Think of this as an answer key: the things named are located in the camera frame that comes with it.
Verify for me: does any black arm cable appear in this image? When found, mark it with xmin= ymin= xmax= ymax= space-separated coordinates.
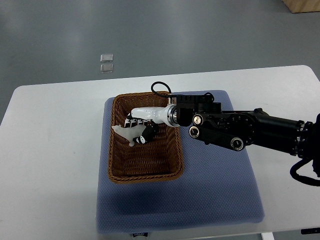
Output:
xmin=289 ymin=157 xmax=320 ymax=187

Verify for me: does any blue quilted mat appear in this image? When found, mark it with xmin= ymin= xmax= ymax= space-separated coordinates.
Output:
xmin=96 ymin=98 xmax=265 ymax=234

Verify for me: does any white polar bear figurine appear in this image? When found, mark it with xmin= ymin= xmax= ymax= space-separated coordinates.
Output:
xmin=111 ymin=124 xmax=146 ymax=147

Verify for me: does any brown wicker basket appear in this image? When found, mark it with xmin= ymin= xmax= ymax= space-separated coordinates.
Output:
xmin=107 ymin=92 xmax=184 ymax=184

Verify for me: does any upper metal floor plate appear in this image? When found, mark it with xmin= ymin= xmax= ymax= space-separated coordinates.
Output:
xmin=100 ymin=53 xmax=114 ymax=63

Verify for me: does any wooden box corner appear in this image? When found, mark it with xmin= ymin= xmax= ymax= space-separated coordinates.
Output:
xmin=282 ymin=0 xmax=320 ymax=14

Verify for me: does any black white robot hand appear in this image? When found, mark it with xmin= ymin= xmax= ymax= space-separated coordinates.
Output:
xmin=124 ymin=104 xmax=180 ymax=144

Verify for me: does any black table control panel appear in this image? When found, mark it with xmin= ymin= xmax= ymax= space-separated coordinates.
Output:
xmin=300 ymin=227 xmax=320 ymax=235

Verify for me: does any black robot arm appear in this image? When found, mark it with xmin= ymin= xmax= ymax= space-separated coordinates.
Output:
xmin=176 ymin=93 xmax=320 ymax=160

